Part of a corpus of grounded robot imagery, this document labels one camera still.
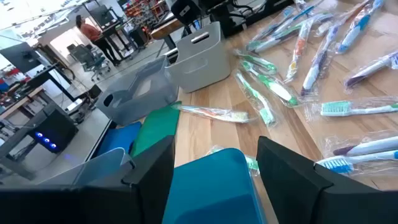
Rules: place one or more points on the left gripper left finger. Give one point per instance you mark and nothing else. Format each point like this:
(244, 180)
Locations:
(93, 205)

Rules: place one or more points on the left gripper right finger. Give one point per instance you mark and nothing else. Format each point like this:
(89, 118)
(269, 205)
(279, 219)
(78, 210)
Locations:
(311, 199)

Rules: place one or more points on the purple toothbrush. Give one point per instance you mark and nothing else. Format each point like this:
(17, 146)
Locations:
(373, 145)
(318, 62)
(370, 69)

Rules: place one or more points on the blue toothbrush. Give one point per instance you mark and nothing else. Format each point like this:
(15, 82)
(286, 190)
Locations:
(339, 164)
(355, 31)
(289, 18)

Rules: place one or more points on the clear smoky plastic bin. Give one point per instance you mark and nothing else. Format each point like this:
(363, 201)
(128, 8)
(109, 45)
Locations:
(136, 93)
(93, 171)

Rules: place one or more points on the blue flat mat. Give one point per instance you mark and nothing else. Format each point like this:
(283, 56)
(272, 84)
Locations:
(119, 138)

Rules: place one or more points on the black box blue lights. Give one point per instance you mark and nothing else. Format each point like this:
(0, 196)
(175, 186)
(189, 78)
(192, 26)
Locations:
(53, 130)

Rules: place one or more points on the green flat mat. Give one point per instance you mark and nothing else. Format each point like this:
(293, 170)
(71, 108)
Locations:
(155, 127)

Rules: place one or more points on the teal plastic bin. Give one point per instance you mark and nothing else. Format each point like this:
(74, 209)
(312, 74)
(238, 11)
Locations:
(211, 186)

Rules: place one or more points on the grey office chair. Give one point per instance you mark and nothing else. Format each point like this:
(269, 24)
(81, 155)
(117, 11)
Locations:
(90, 59)

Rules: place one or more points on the black monitor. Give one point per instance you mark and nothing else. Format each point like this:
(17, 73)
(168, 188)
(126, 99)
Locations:
(18, 57)
(102, 15)

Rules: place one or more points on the light grey plastic bin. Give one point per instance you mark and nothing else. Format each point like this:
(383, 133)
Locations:
(199, 68)

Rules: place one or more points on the person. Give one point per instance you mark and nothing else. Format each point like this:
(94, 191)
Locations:
(93, 32)

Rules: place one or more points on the wooden top table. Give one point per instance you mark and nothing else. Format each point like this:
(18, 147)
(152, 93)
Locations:
(166, 29)

